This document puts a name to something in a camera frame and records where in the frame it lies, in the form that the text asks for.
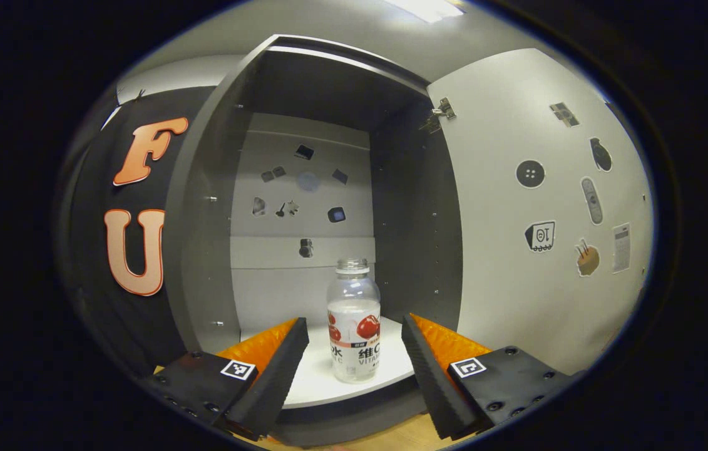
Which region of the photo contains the black backdrop cloth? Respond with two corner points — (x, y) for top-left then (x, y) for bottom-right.
(56, 86), (217, 376)

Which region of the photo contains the clear bottle red label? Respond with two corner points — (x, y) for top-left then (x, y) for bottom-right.
(327, 258), (382, 384)

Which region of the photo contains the metal door hinge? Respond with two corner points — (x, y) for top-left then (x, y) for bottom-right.
(419, 97), (456, 133)

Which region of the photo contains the cream cabinet door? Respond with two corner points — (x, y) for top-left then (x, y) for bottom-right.
(427, 48), (655, 376)

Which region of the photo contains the white cabinet shelf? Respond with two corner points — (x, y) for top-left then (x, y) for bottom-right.
(240, 316), (417, 410)

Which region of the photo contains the ceiling light strip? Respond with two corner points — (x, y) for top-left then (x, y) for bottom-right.
(385, 0), (464, 24)

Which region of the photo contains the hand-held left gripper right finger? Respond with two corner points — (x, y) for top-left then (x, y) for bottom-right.
(402, 313), (582, 441)

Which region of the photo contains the dark grey cabinet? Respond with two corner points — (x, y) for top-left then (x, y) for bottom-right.
(165, 34), (464, 447)

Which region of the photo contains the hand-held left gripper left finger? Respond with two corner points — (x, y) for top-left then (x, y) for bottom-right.
(141, 316), (309, 442)

